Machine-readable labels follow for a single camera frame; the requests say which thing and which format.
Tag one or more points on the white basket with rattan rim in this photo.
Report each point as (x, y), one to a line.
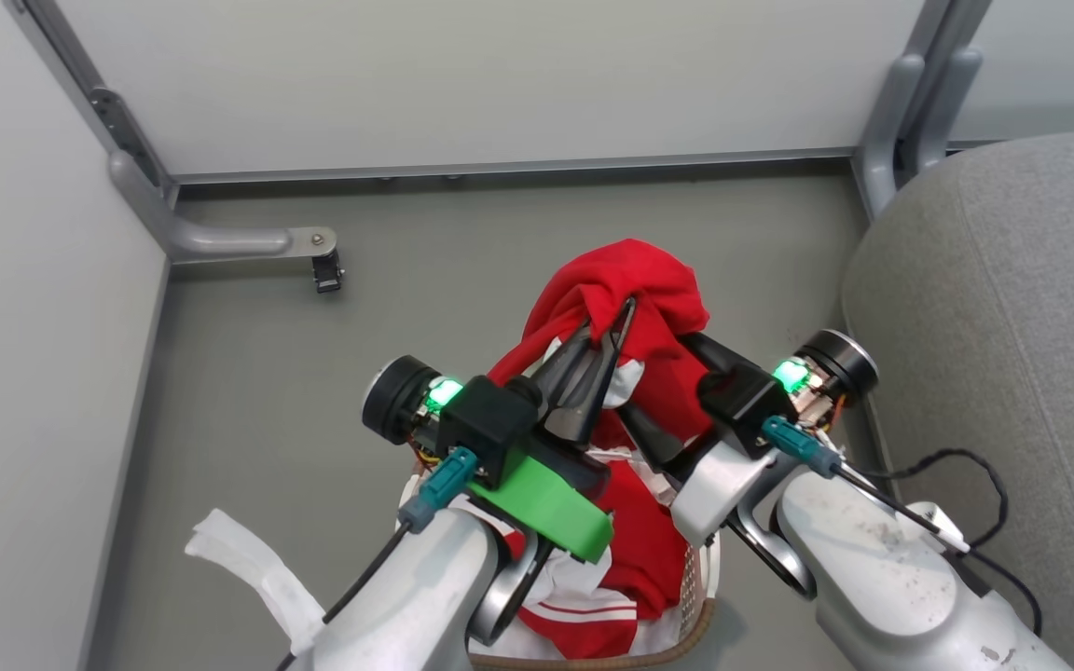
(695, 596)

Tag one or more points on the grey double frame post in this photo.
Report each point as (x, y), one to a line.
(910, 112)

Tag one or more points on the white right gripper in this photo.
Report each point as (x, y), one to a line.
(714, 489)

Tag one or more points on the red and white garment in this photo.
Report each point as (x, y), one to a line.
(640, 289)

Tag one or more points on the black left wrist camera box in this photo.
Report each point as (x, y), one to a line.
(486, 419)

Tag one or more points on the grey partition base rail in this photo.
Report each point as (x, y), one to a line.
(500, 169)

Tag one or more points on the grey fabric sofa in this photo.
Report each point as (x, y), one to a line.
(1003, 326)

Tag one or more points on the black caster under metal plate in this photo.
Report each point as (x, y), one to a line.
(327, 272)

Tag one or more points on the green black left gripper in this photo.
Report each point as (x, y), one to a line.
(546, 503)

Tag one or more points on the white fabric strip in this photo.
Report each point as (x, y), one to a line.
(253, 568)

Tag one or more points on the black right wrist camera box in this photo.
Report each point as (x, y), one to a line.
(742, 405)

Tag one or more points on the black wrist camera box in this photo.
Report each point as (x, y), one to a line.
(742, 405)
(486, 419)

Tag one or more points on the grey frame post with plate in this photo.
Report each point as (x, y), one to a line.
(211, 240)

